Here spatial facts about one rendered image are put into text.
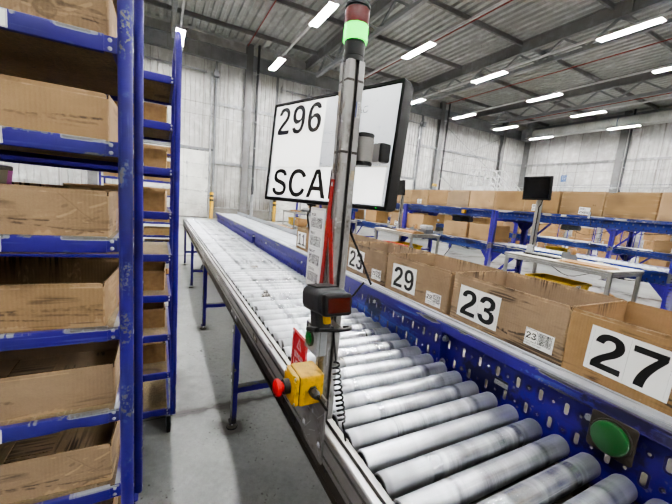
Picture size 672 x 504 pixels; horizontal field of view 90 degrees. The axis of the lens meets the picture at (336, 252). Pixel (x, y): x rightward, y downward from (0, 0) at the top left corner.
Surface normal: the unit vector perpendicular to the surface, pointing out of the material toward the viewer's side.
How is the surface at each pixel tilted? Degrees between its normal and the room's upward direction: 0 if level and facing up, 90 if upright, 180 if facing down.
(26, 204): 91
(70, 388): 91
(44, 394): 91
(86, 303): 90
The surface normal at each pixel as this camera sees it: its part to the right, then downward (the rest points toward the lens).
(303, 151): -0.67, -0.02
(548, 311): -0.88, 0.00
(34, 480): 0.42, 0.19
